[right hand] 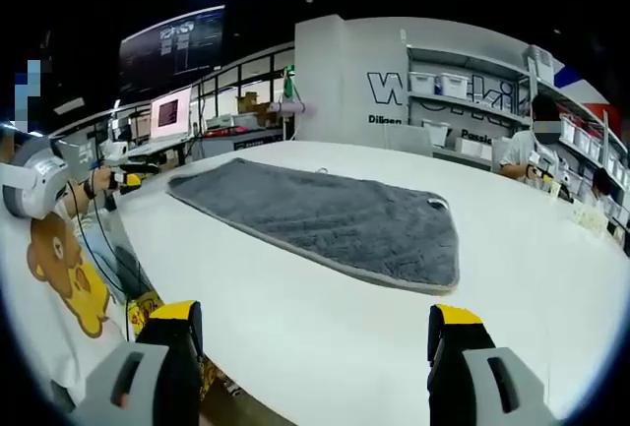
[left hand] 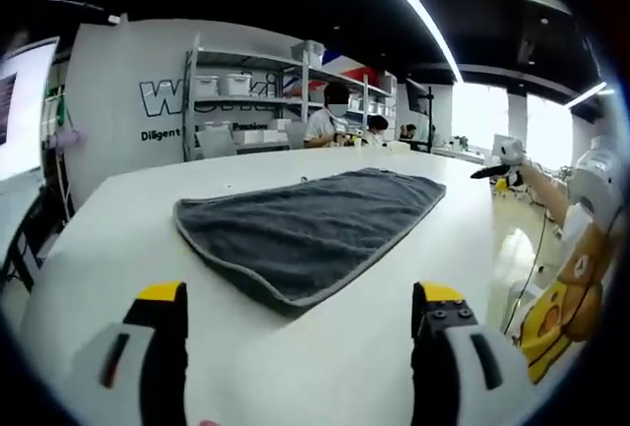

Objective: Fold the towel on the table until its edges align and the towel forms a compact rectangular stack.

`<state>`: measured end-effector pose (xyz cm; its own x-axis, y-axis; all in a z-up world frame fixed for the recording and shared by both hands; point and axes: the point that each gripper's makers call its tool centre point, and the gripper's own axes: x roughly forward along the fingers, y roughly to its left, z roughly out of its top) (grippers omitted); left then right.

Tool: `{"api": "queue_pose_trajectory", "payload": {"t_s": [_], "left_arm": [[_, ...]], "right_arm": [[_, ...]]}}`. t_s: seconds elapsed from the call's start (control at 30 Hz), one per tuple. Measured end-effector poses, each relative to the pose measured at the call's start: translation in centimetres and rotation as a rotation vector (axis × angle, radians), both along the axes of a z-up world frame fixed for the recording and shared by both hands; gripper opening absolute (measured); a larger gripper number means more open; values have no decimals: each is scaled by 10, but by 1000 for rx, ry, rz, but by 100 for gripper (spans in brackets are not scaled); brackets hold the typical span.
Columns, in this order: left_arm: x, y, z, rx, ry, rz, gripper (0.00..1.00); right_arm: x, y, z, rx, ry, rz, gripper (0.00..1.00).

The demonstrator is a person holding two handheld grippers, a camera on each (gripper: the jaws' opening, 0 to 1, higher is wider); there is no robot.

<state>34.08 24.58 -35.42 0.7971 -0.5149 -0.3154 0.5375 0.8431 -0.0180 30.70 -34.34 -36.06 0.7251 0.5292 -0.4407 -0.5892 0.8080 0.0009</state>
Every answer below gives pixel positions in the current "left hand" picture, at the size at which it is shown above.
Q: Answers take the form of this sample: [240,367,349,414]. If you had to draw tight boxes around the black monitor on stand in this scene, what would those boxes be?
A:
[406,79,435,152]

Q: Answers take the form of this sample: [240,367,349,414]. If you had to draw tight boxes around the grey towel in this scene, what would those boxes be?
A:
[172,166,448,319]

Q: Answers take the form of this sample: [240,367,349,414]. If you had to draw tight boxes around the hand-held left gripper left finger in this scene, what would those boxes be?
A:
[68,280,189,426]

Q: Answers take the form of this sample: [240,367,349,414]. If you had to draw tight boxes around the row of white storage bins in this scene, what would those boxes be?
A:
[194,40,395,145]

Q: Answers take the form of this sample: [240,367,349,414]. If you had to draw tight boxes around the green hanging item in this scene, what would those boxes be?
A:
[53,93,70,125]

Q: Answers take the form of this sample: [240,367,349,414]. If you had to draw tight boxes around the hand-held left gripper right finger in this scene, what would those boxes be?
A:
[410,280,542,426]

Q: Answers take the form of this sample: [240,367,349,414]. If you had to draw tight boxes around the thin cable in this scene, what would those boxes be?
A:
[501,207,550,336]

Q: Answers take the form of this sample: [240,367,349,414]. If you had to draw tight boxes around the long ceiling light strip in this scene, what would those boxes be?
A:
[361,0,464,84]

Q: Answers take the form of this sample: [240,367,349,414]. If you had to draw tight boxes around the black chair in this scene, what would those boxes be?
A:
[0,184,65,294]

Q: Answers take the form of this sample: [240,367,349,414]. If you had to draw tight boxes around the short ceiling light strip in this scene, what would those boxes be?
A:
[565,82,609,110]

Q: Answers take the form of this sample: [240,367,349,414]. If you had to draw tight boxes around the red white blue flag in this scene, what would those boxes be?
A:
[314,49,380,88]

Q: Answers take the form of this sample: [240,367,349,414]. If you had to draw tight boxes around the purple rolled mat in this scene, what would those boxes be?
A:
[51,130,90,151]

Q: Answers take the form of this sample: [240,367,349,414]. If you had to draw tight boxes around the metal storage shelf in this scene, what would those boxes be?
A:
[182,39,398,161]

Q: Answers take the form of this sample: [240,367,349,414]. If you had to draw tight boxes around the white chest device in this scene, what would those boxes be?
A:
[565,134,625,230]

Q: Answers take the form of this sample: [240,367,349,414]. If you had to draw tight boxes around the grey chair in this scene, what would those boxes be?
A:
[286,122,309,150]
[195,130,238,157]

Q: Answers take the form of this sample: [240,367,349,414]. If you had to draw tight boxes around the white table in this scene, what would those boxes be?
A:
[19,146,498,426]

